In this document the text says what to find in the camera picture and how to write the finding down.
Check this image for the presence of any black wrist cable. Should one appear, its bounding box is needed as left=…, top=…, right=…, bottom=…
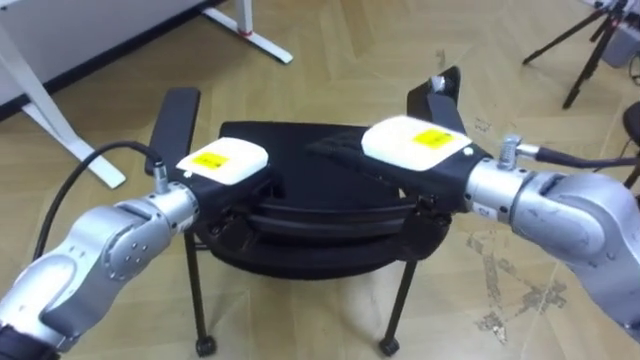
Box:
left=497, top=133, right=640, bottom=172
left=32, top=140, right=170, bottom=262

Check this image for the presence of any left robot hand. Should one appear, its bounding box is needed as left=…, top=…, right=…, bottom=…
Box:
left=169, top=136, right=284, bottom=236

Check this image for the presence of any black office chair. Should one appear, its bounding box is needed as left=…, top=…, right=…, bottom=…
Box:
left=144, top=65, right=467, bottom=358

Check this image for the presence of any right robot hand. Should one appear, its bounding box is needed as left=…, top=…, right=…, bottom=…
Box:
left=305, top=115, right=493, bottom=215

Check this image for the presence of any white desk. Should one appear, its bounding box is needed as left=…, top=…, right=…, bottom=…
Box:
left=0, top=0, right=294, bottom=190

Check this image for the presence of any grey box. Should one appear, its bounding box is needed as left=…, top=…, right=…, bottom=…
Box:
left=599, top=22, right=640, bottom=69

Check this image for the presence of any black tripod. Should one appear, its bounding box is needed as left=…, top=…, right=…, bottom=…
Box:
left=521, top=0, right=632, bottom=110

